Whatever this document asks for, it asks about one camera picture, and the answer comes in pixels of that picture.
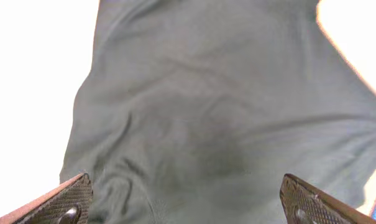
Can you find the black t-shirt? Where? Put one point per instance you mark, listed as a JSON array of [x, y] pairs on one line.
[[194, 110]]

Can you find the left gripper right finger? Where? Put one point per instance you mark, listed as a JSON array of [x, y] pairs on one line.
[[305, 204]]

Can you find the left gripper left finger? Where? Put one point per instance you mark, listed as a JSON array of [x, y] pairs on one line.
[[68, 203]]

